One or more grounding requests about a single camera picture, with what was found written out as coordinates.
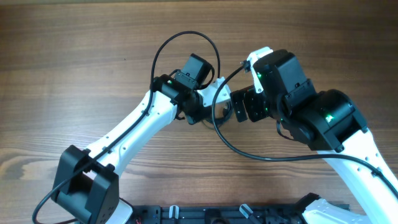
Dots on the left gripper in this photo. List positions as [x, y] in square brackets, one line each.
[205, 112]

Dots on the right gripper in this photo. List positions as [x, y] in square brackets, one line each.
[237, 106]

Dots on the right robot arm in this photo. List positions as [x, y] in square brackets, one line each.
[328, 122]

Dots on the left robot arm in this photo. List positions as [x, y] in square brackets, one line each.
[86, 184]

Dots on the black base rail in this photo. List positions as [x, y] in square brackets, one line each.
[276, 213]

